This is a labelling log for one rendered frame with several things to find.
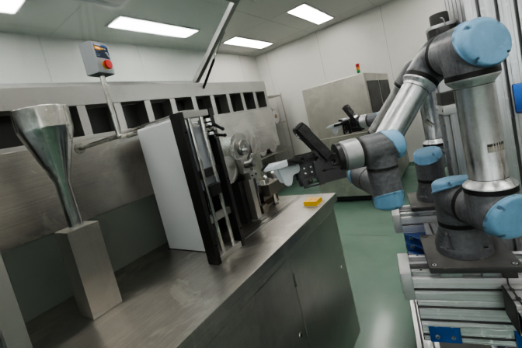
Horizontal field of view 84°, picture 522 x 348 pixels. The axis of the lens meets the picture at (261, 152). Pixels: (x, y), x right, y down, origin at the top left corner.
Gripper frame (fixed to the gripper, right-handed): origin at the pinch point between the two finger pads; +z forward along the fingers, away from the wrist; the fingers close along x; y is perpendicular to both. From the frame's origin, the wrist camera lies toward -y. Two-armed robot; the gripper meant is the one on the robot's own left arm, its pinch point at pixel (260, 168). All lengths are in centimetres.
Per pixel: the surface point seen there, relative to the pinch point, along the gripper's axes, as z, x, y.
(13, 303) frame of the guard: 47, -20, 12
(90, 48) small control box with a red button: 41, 17, -48
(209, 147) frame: 15.4, 34.5, -11.4
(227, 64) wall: 0, 485, -203
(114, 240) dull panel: 64, 50, 15
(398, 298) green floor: -72, 123, 108
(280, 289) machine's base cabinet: 3, 35, 45
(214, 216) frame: 19.1, 33.1, 13.2
